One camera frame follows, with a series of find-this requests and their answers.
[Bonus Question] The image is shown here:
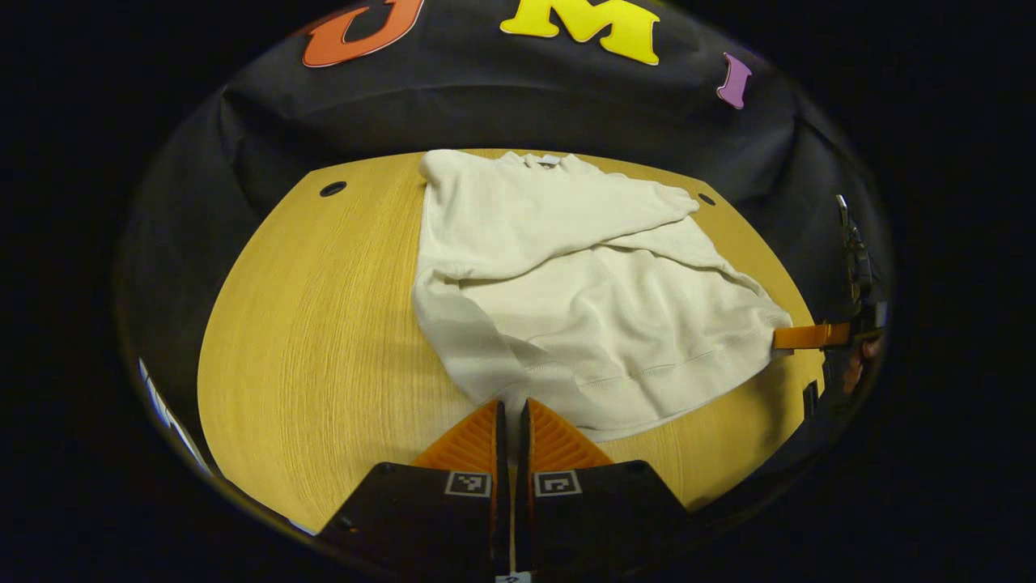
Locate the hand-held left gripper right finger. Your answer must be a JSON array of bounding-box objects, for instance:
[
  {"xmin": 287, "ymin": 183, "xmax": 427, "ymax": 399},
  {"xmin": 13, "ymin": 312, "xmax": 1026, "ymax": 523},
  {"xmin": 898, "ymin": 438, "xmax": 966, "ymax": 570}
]
[{"xmin": 516, "ymin": 396, "xmax": 698, "ymax": 581}]

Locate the black backdrop cloth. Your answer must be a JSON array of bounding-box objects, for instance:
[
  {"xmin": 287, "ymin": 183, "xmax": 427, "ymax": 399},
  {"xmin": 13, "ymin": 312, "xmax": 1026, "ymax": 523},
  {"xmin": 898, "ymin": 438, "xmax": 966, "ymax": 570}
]
[{"xmin": 117, "ymin": 0, "xmax": 895, "ymax": 487}]

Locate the cream sweatshirt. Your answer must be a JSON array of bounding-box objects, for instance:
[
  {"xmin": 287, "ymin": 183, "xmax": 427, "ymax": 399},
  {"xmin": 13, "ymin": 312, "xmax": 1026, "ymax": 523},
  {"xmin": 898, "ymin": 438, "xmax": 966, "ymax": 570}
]
[{"xmin": 410, "ymin": 149, "xmax": 796, "ymax": 443}]

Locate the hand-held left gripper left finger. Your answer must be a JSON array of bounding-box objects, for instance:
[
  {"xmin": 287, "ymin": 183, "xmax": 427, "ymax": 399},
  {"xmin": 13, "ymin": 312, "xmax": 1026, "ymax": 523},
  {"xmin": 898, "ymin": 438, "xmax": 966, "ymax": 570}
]
[{"xmin": 314, "ymin": 398, "xmax": 512, "ymax": 581}]

